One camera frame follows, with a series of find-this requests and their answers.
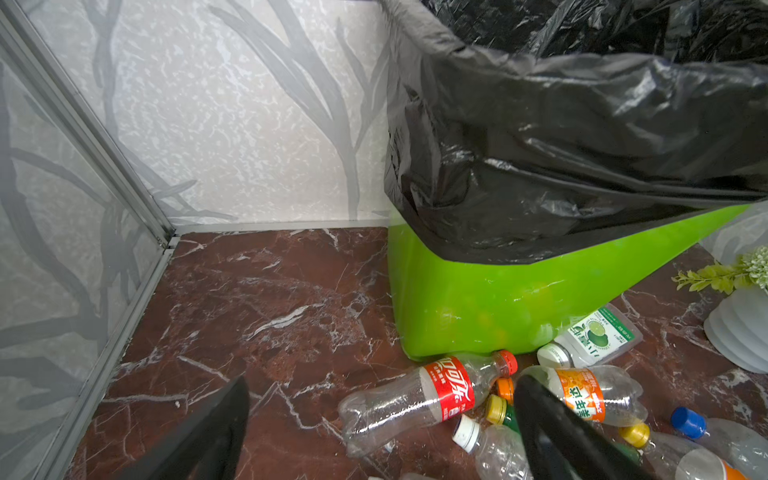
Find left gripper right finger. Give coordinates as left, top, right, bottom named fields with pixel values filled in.
left=514, top=376, right=652, bottom=480

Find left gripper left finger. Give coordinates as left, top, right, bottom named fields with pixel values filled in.
left=117, top=376, right=250, bottom=479

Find green sprite bottle yellow cap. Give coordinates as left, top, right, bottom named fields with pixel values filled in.
left=486, top=394, right=642, bottom=465

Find orange label bottle near bin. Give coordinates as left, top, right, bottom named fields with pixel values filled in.
left=512, top=365, right=648, bottom=427

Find coca cola bottle near bin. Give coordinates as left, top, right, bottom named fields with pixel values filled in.
left=338, top=350, right=518, bottom=458

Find green plastic trash bin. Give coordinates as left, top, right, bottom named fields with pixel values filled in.
left=387, top=206, right=746, bottom=360

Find black bin liner bag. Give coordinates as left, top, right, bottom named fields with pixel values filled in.
left=382, top=1, right=767, bottom=265

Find long clear bottle white cap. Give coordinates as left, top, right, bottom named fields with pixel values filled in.
left=452, top=415, right=533, bottom=480

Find orange fanta label bottle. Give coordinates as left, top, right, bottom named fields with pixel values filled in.
left=619, top=423, right=747, bottom=480

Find lime label square bottle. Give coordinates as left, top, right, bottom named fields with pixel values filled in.
left=536, top=304, right=643, bottom=369

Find clear bottle blue cap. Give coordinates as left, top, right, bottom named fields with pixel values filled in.
left=670, top=407, right=767, bottom=479

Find white pot artificial flowers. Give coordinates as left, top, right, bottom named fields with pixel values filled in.
left=672, top=246, right=767, bottom=374

